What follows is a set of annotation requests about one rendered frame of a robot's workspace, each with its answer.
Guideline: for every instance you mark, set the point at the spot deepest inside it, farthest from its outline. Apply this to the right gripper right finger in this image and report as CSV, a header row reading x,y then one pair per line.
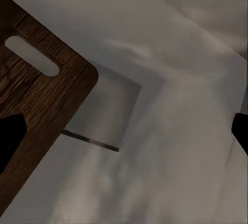
x,y
240,129

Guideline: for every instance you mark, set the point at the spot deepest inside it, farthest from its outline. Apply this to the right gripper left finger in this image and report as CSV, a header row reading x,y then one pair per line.
x,y
12,131

